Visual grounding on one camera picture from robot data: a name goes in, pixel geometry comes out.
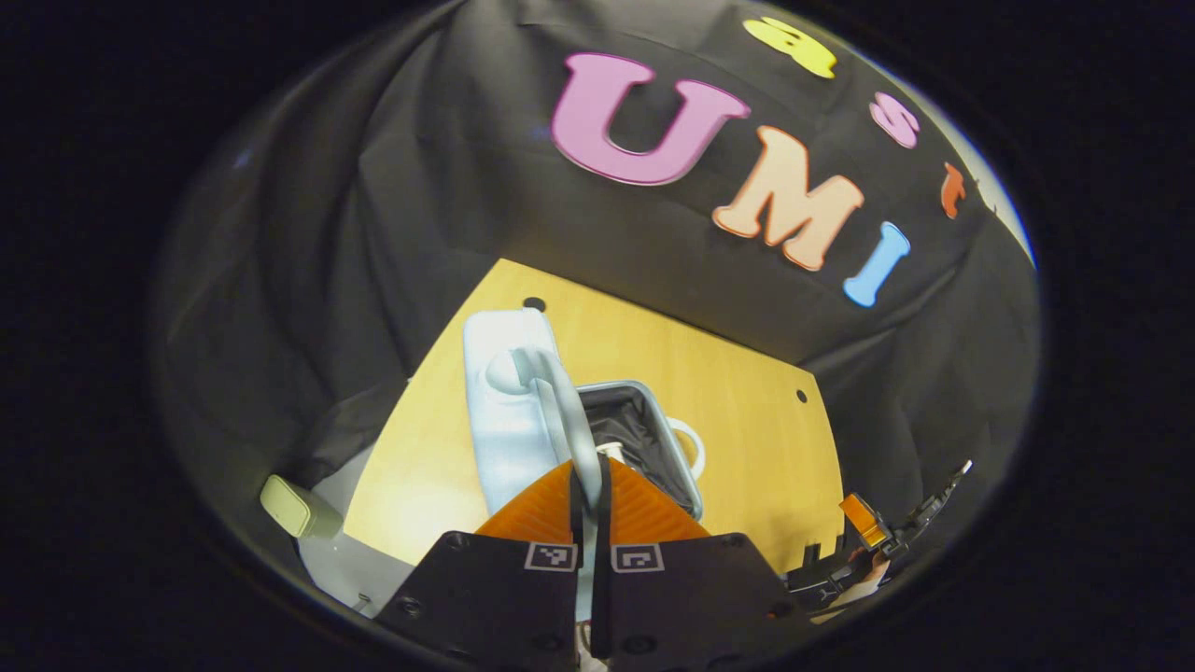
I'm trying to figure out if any black backdrop cloth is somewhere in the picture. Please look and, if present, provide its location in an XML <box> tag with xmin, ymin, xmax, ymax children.
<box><xmin>154</xmin><ymin>0</ymin><xmax>1043</xmax><ymax>598</ymax></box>

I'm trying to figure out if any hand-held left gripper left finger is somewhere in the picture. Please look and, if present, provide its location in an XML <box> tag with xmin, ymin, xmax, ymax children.
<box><xmin>377</xmin><ymin>458</ymin><xmax>581</xmax><ymax>669</ymax></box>

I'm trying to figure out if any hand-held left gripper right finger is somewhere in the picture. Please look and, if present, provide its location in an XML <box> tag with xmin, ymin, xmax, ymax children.
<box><xmin>592</xmin><ymin>457</ymin><xmax>805</xmax><ymax>666</ymax></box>

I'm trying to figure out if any light blue suitcase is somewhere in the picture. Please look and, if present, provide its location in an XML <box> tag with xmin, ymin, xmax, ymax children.
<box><xmin>461</xmin><ymin>307</ymin><xmax>707</xmax><ymax>525</ymax></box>

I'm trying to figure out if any beige rounded block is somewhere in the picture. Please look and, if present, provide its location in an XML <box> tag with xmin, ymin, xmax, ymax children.
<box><xmin>259</xmin><ymin>473</ymin><xmax>345</xmax><ymax>541</ymax></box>

